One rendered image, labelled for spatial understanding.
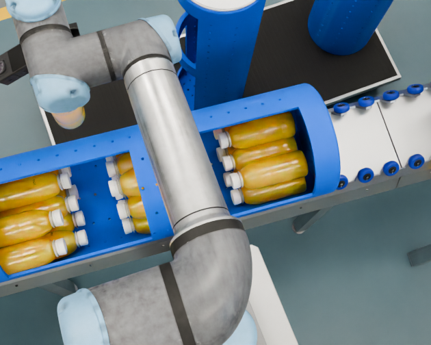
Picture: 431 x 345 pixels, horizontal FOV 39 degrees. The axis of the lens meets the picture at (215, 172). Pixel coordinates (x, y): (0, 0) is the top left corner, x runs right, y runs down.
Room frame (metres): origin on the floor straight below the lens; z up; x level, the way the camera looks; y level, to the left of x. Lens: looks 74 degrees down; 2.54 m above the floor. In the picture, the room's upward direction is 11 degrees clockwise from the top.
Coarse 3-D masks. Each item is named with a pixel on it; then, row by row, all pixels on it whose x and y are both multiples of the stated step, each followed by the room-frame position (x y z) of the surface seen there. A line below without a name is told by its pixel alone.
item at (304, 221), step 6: (318, 210) 0.52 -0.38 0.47; (324, 210) 0.53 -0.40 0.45; (300, 216) 0.55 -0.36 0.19; (306, 216) 0.53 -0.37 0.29; (312, 216) 0.52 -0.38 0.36; (318, 216) 0.53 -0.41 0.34; (294, 222) 0.55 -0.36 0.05; (300, 222) 0.53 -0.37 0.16; (306, 222) 0.52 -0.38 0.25; (312, 222) 0.53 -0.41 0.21; (294, 228) 0.54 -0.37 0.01; (300, 228) 0.52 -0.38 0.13; (306, 228) 0.53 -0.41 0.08
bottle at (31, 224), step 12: (12, 216) 0.20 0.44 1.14; (24, 216) 0.20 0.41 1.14; (36, 216) 0.21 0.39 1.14; (48, 216) 0.22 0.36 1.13; (0, 228) 0.17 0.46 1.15; (12, 228) 0.17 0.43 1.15; (24, 228) 0.18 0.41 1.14; (36, 228) 0.18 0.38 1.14; (48, 228) 0.19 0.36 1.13; (0, 240) 0.14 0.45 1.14; (12, 240) 0.15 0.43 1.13; (24, 240) 0.15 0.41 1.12
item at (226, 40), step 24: (264, 0) 0.98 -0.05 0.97; (192, 24) 1.12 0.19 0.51; (216, 24) 0.88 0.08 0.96; (240, 24) 0.91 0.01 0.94; (192, 48) 1.12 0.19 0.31; (216, 48) 0.88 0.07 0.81; (240, 48) 0.92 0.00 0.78; (192, 72) 0.89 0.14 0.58; (216, 72) 0.88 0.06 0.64; (240, 72) 0.93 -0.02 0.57; (216, 96) 0.89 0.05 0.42; (240, 96) 0.97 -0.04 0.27
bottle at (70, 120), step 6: (78, 108) 0.42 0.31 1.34; (54, 114) 0.40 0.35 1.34; (60, 114) 0.39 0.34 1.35; (66, 114) 0.40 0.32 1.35; (72, 114) 0.40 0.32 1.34; (78, 114) 0.41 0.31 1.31; (84, 114) 0.43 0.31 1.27; (60, 120) 0.39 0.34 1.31; (66, 120) 0.40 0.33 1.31; (72, 120) 0.40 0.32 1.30; (78, 120) 0.41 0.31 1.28; (66, 126) 0.40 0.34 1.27; (72, 126) 0.40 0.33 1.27; (78, 126) 0.41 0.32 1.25
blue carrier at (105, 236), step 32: (256, 96) 0.60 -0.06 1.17; (288, 96) 0.60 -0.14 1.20; (320, 96) 0.61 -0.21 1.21; (128, 128) 0.45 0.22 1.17; (320, 128) 0.52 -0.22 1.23; (0, 160) 0.32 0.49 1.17; (32, 160) 0.32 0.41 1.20; (64, 160) 0.33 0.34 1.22; (96, 160) 0.40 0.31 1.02; (320, 160) 0.45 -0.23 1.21; (96, 192) 0.33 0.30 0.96; (224, 192) 0.39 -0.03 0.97; (320, 192) 0.40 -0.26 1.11; (96, 224) 0.25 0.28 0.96; (160, 224) 0.24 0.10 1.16; (96, 256) 0.15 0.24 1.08
